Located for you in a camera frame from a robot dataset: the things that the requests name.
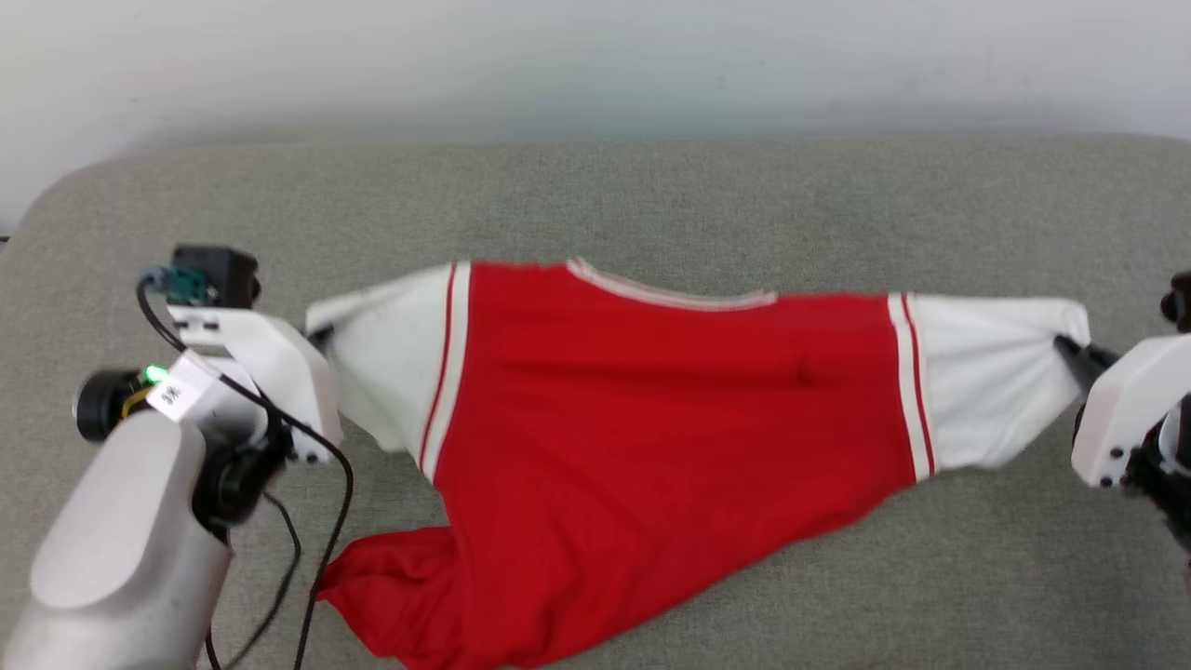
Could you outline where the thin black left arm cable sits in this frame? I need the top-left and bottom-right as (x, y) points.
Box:
(207, 491), (304, 670)

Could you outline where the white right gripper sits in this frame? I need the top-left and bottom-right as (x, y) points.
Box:
(1053, 332), (1191, 490)

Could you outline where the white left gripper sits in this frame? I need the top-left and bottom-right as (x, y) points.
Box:
(167, 307), (344, 465)

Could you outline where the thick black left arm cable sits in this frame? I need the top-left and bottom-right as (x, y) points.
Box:
(136, 268), (356, 670)

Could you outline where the white paper label tag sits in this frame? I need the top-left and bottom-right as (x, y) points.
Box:
(146, 351), (226, 422)

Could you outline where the red white-sleeved t-shirt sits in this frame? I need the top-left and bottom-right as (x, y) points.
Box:
(305, 258), (1091, 670)

